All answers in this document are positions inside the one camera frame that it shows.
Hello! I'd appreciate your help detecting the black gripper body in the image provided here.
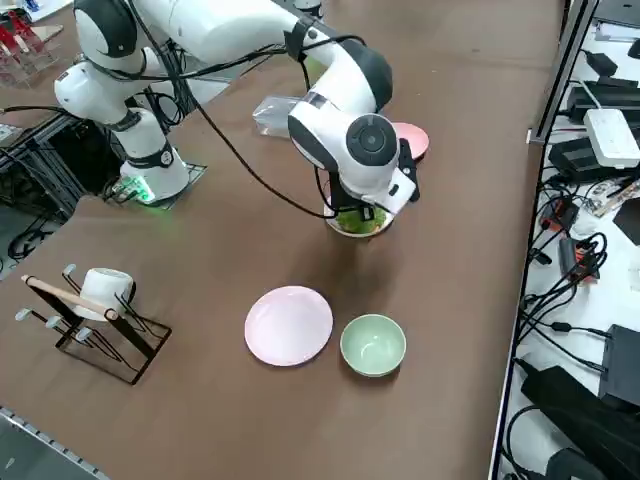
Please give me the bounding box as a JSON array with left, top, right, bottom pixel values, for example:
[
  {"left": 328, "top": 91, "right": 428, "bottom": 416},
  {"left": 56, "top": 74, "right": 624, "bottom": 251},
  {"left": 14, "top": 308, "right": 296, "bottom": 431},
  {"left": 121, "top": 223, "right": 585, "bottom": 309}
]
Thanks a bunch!
[{"left": 327, "top": 169, "right": 377, "bottom": 222}]

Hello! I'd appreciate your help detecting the green lettuce leaf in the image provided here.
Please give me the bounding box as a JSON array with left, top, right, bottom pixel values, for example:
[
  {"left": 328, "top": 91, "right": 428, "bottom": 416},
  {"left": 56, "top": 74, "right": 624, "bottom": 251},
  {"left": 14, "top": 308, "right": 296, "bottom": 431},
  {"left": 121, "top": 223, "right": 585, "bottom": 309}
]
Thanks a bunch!
[{"left": 335, "top": 208, "right": 389, "bottom": 235}]

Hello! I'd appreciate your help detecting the green ceramic bowl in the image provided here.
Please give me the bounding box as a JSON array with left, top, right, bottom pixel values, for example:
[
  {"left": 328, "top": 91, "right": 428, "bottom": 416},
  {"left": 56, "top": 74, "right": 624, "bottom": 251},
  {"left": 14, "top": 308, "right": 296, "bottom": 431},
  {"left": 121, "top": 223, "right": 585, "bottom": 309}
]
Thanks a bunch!
[{"left": 339, "top": 313, "right": 407, "bottom": 378}]

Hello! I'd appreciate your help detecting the white plate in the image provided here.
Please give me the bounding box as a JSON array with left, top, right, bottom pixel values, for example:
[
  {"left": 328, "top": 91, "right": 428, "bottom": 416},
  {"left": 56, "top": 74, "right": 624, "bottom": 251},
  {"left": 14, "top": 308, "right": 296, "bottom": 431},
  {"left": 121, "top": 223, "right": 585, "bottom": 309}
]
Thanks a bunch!
[{"left": 323, "top": 198, "right": 396, "bottom": 240}]

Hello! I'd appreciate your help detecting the pale pink plate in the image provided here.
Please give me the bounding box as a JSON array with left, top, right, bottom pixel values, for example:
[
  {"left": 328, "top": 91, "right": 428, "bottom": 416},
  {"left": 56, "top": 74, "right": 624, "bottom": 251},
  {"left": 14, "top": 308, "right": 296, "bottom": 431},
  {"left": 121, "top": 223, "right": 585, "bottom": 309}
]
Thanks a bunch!
[{"left": 243, "top": 284, "right": 334, "bottom": 367}]

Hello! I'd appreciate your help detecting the clear plastic container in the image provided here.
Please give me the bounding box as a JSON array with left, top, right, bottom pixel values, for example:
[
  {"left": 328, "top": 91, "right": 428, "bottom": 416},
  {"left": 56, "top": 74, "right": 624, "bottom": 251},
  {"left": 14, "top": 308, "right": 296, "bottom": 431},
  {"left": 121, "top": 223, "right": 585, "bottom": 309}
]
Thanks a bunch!
[{"left": 251, "top": 95, "right": 304, "bottom": 138}]

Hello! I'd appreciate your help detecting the black power brick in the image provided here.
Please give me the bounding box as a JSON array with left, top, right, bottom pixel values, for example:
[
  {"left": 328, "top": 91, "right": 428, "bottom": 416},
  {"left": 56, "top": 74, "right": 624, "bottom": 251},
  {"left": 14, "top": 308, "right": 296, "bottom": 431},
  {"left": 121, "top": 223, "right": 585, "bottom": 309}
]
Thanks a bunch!
[{"left": 548, "top": 137, "right": 599, "bottom": 184}]

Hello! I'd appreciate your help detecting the small black adapter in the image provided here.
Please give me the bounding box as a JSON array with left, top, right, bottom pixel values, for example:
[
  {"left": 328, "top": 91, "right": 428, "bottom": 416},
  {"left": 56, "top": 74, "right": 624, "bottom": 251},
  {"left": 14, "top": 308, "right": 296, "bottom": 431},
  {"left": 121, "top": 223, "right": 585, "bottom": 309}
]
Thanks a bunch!
[{"left": 557, "top": 236, "right": 580, "bottom": 275}]

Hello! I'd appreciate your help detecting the white cup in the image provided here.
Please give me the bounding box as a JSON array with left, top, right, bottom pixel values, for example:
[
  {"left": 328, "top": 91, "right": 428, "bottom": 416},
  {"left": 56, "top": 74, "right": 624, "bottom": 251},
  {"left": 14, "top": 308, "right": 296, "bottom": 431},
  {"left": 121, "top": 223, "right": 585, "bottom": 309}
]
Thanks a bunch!
[{"left": 74, "top": 267, "right": 137, "bottom": 322}]

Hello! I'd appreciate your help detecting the white power strip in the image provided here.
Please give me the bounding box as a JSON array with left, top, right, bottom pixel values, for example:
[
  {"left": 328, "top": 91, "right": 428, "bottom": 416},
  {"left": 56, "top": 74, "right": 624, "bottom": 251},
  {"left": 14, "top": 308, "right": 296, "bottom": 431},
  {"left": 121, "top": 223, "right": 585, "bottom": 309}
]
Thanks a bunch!
[{"left": 583, "top": 108, "right": 640, "bottom": 169}]

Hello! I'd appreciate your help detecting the black box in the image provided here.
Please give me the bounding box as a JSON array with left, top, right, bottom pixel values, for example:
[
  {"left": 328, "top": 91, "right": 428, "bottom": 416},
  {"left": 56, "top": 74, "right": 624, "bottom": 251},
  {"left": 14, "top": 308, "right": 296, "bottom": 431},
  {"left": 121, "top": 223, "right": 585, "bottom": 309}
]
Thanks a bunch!
[{"left": 599, "top": 323, "right": 640, "bottom": 407}]

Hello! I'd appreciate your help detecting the black bag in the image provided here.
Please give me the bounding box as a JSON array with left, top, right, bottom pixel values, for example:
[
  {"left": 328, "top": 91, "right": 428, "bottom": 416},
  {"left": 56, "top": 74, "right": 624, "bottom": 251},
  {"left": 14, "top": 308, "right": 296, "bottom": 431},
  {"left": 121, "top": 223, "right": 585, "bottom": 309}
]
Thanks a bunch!
[{"left": 519, "top": 365, "right": 640, "bottom": 480}]

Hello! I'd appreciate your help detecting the clear acrylic rack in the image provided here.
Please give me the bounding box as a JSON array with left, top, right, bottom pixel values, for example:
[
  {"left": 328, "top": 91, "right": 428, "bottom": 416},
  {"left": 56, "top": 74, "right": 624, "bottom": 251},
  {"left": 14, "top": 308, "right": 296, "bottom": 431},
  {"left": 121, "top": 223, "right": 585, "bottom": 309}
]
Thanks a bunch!
[{"left": 0, "top": 9, "right": 64, "bottom": 89}]

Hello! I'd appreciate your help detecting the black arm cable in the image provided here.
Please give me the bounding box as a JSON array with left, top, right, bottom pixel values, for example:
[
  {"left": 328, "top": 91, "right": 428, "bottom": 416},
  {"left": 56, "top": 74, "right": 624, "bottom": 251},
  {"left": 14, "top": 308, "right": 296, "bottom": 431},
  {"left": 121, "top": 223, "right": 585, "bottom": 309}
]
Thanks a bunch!
[{"left": 127, "top": 0, "right": 369, "bottom": 221}]

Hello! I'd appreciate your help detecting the aluminium table edge rail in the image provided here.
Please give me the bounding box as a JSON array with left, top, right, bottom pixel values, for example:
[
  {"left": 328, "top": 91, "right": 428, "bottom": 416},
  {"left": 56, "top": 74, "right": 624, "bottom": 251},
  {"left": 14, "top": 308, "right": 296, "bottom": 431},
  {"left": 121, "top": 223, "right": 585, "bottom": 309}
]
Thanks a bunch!
[
  {"left": 0, "top": 405, "right": 109, "bottom": 480},
  {"left": 487, "top": 144, "right": 547, "bottom": 480}
]

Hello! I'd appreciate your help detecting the aluminium frame post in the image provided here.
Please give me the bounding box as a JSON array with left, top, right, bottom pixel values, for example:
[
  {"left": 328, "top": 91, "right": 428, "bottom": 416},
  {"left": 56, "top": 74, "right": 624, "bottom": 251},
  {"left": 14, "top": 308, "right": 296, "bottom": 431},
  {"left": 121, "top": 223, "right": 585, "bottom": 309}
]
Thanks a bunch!
[{"left": 528, "top": 0, "right": 597, "bottom": 146}]

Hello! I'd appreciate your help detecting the black metal frame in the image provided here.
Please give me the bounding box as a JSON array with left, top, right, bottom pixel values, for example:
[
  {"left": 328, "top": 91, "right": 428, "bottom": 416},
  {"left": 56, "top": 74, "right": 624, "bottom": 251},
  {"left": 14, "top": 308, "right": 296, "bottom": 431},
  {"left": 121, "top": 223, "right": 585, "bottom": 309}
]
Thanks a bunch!
[{"left": 0, "top": 107, "right": 126, "bottom": 226}]

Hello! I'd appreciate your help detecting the black wire cup rack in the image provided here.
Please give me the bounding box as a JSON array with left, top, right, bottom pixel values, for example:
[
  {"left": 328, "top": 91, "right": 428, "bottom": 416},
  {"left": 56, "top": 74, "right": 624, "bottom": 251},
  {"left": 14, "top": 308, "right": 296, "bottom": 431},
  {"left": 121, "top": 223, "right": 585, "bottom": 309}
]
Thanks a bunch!
[{"left": 14, "top": 263, "right": 173, "bottom": 386}]

